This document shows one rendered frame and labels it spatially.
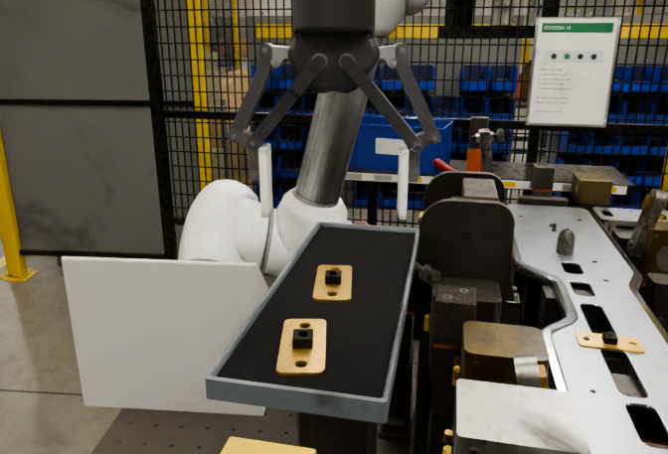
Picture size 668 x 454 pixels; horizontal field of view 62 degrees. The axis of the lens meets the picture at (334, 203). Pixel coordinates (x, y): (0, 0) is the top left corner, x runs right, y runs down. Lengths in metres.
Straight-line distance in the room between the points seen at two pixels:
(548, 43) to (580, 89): 0.17
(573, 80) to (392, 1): 0.86
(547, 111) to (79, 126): 2.47
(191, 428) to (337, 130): 0.64
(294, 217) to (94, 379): 0.51
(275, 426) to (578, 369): 0.58
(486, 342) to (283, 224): 0.65
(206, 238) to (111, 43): 2.15
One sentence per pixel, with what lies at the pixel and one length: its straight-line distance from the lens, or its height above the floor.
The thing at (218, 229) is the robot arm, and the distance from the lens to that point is 1.20.
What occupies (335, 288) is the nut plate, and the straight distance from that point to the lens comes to 0.57.
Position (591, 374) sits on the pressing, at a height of 1.00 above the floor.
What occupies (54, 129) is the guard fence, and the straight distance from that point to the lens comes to 3.45.
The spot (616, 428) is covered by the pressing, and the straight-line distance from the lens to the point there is 0.72.
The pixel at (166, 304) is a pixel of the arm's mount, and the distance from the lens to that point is 1.08.
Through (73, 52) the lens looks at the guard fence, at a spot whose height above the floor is 1.31.
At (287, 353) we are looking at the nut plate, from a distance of 0.47.
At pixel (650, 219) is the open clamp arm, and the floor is 1.06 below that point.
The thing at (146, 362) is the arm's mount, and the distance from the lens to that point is 1.16.
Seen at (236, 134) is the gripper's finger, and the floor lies 1.32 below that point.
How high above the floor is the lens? 1.41
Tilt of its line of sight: 17 degrees down
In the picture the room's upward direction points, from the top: straight up
